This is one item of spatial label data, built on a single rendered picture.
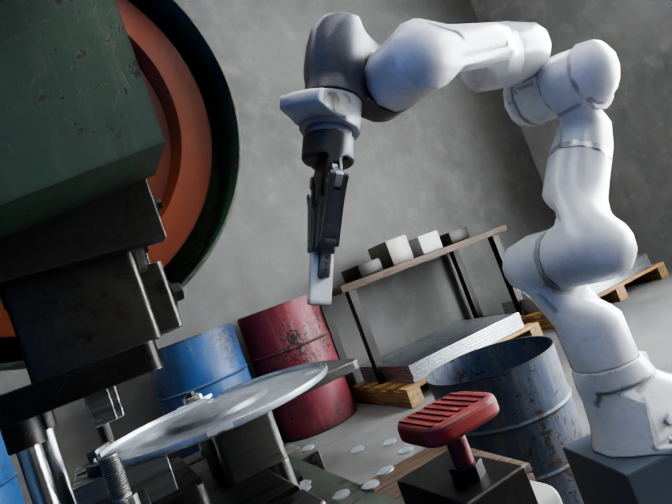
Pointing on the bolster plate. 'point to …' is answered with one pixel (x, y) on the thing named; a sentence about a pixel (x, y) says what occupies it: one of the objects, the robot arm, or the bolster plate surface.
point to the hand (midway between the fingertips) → (320, 279)
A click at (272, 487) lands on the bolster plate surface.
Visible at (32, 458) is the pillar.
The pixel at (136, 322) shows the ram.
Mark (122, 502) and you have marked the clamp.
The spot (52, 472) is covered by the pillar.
